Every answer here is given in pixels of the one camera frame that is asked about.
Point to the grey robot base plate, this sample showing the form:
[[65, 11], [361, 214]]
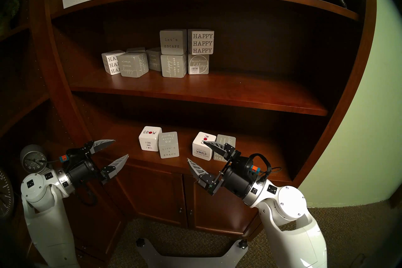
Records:
[[150, 254]]

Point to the grey HAPPY print cube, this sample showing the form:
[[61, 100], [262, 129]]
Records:
[[228, 139]]

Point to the wooden cabinet door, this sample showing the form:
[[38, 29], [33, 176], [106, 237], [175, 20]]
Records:
[[154, 192], [220, 211]]

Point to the black base knob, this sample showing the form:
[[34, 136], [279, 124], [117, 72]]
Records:
[[242, 243], [140, 242]]

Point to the white GROW cube WORLD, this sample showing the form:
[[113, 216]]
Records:
[[201, 152]]

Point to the large brown round clock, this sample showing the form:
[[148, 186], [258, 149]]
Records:
[[5, 195]]

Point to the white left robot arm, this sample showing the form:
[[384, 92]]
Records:
[[47, 223]]

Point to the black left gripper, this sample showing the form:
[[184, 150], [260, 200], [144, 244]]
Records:
[[83, 171]]

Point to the dark wooden bookcase unit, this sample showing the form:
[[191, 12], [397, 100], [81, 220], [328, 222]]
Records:
[[345, 97], [19, 113]]

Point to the grey happy looks good cube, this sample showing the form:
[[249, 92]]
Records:
[[174, 66]]

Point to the grey circle logo cube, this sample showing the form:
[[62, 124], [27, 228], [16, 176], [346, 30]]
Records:
[[198, 64]]

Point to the white GROW cube I CAN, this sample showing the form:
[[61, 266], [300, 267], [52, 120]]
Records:
[[150, 141]]

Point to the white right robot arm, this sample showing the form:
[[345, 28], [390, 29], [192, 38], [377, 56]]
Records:
[[292, 232]]

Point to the small grey alarm clock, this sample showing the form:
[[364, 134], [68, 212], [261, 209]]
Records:
[[33, 159]]

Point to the white HAPPY print cube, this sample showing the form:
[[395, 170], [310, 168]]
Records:
[[110, 61], [202, 43]]

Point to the plain white cube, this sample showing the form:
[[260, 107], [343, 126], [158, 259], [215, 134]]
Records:
[[135, 49]]

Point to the grey always choose happy cube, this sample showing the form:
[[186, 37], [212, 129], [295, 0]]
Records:
[[132, 64]]

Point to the grey LIFE'S A BEACH cube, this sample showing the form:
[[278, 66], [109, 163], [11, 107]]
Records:
[[169, 148]]

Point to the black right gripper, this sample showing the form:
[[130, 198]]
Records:
[[237, 178]]

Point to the grey LET'S ESCAPE cube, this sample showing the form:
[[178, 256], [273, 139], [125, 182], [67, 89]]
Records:
[[172, 43]]

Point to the grey script print cube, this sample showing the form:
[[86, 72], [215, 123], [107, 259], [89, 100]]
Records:
[[154, 60]]

